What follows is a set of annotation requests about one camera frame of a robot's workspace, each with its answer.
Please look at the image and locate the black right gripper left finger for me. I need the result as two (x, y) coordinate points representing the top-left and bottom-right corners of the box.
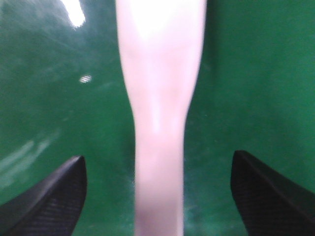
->
(0, 156), (87, 236)

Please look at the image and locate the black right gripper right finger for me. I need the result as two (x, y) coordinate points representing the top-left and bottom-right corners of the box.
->
(231, 150), (315, 236)

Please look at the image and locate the pink hand broom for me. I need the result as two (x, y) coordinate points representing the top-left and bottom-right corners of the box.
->
(116, 0), (207, 236)

